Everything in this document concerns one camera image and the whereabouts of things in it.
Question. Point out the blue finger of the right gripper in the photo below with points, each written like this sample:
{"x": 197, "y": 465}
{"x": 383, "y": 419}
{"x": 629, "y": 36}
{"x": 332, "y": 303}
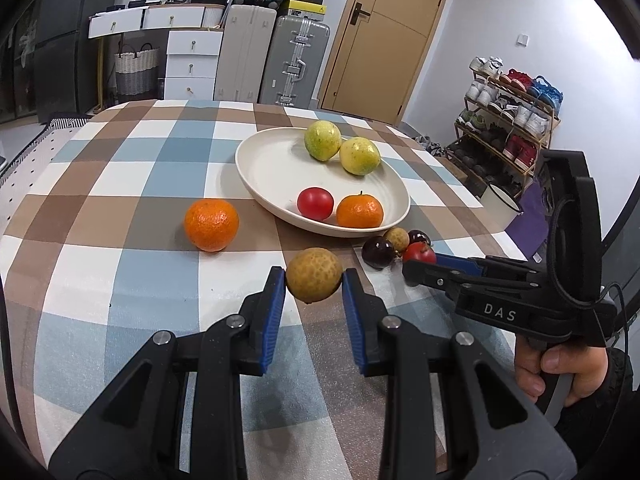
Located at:
{"x": 428, "y": 274}
{"x": 460, "y": 262}

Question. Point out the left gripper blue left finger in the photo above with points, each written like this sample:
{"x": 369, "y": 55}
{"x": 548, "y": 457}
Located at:
{"x": 241, "y": 344}

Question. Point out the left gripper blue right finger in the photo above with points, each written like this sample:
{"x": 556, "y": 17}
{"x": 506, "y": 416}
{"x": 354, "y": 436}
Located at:
{"x": 385, "y": 345}

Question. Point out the red cherry tomato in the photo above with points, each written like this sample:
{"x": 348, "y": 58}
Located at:
{"x": 315, "y": 204}
{"x": 419, "y": 251}

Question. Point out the dark cherry small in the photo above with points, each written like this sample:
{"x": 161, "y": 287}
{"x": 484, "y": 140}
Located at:
{"x": 418, "y": 236}

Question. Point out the brown longan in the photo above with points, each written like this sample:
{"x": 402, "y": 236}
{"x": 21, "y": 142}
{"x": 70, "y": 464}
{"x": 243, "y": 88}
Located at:
{"x": 399, "y": 238}
{"x": 313, "y": 275}

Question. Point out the dark cherry with stem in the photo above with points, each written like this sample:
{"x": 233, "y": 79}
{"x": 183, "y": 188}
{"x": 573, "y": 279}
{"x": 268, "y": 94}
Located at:
{"x": 378, "y": 252}

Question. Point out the small orange mandarin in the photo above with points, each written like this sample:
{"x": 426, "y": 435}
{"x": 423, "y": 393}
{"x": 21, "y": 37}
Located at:
{"x": 360, "y": 211}

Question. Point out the large orange mandarin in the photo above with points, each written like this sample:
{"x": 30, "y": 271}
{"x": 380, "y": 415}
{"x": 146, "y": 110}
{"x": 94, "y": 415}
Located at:
{"x": 211, "y": 224}

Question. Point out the green yellow passion fruit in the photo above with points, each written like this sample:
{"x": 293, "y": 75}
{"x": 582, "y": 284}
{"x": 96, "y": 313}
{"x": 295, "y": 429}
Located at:
{"x": 322, "y": 140}

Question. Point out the person's right hand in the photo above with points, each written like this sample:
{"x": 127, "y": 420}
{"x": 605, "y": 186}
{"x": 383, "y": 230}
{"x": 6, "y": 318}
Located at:
{"x": 588, "y": 365}

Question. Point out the purple bag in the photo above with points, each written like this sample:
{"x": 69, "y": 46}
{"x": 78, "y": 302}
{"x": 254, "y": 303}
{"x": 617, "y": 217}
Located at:
{"x": 529, "y": 230}

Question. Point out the white enamel bucket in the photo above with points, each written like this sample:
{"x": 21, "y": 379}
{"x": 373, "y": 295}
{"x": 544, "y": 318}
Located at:
{"x": 501, "y": 207}

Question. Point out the shoes on floor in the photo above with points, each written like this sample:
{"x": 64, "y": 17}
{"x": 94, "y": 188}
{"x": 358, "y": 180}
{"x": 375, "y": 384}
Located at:
{"x": 434, "y": 148}

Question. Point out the wooden shoe rack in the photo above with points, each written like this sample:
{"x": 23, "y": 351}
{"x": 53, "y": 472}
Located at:
{"x": 508, "y": 117}

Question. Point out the checkered tablecloth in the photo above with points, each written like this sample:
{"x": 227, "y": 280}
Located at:
{"x": 95, "y": 260}

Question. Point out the cream round plate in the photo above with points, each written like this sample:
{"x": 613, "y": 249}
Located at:
{"x": 275, "y": 167}

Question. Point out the silver aluminium suitcase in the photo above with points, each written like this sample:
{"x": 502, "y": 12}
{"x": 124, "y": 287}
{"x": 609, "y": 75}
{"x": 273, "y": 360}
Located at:
{"x": 293, "y": 62}

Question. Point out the wooden door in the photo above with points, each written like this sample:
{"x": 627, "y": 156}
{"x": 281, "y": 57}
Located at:
{"x": 378, "y": 50}

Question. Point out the woven laundry basket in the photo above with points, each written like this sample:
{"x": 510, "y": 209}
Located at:
{"x": 136, "y": 72}

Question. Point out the beige suitcase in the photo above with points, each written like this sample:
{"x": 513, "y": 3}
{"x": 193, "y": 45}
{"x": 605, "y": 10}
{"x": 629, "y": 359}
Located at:
{"x": 244, "y": 49}

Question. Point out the white drawer desk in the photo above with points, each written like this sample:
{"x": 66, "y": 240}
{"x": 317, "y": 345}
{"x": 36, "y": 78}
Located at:
{"x": 188, "y": 39}

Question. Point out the black refrigerator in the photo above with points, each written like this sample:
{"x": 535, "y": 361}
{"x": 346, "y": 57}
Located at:
{"x": 49, "y": 64}

